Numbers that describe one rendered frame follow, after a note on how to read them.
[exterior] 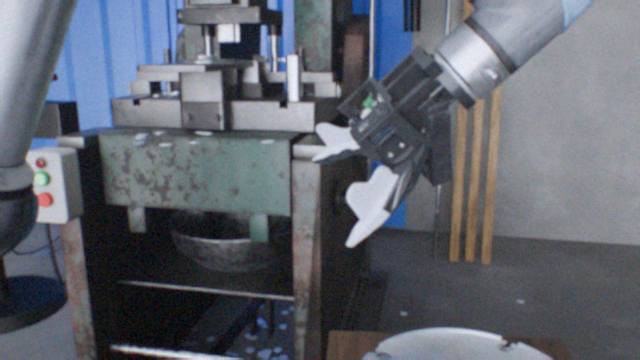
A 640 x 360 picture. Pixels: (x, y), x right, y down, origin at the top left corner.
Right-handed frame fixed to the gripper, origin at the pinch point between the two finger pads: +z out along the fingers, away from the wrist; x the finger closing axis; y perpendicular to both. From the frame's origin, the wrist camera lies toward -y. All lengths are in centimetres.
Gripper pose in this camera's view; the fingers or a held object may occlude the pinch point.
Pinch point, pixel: (331, 204)
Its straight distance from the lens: 62.8
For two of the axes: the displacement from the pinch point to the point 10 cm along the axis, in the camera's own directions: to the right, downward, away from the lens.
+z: -7.1, 6.4, 3.1
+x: 2.5, 6.3, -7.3
